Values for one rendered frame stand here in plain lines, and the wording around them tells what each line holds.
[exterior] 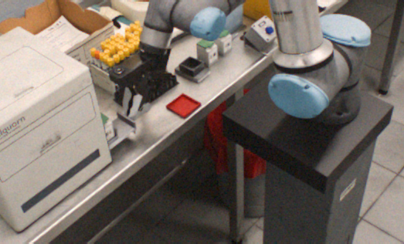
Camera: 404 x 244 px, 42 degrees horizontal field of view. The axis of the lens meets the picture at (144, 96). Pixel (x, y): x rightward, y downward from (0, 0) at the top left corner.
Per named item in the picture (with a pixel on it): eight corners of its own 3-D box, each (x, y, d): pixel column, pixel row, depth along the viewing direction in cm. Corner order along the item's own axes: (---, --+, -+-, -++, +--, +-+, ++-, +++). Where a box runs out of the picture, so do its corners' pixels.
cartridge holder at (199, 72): (198, 83, 147) (197, 73, 144) (174, 72, 152) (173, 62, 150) (210, 73, 149) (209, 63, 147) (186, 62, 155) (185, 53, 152)
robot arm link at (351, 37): (370, 66, 118) (384, 17, 109) (344, 99, 111) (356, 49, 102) (320, 48, 125) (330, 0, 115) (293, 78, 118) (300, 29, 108)
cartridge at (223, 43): (223, 56, 155) (222, 38, 150) (211, 51, 157) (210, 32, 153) (232, 50, 157) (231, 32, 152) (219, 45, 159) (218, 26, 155)
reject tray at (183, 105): (184, 118, 136) (184, 116, 136) (165, 107, 141) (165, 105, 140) (201, 104, 140) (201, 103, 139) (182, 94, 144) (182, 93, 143)
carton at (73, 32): (59, 103, 147) (45, 61, 138) (5, 66, 165) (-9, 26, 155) (122, 62, 159) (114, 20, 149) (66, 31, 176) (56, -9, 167)
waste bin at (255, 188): (256, 246, 204) (257, 171, 175) (187, 198, 226) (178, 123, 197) (310, 188, 221) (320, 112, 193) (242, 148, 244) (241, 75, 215)
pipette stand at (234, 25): (229, 44, 159) (229, 15, 153) (211, 37, 163) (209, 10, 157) (246, 28, 165) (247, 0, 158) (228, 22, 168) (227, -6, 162)
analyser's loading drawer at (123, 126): (74, 181, 122) (69, 165, 119) (58, 167, 126) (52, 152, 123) (137, 133, 132) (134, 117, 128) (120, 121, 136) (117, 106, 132)
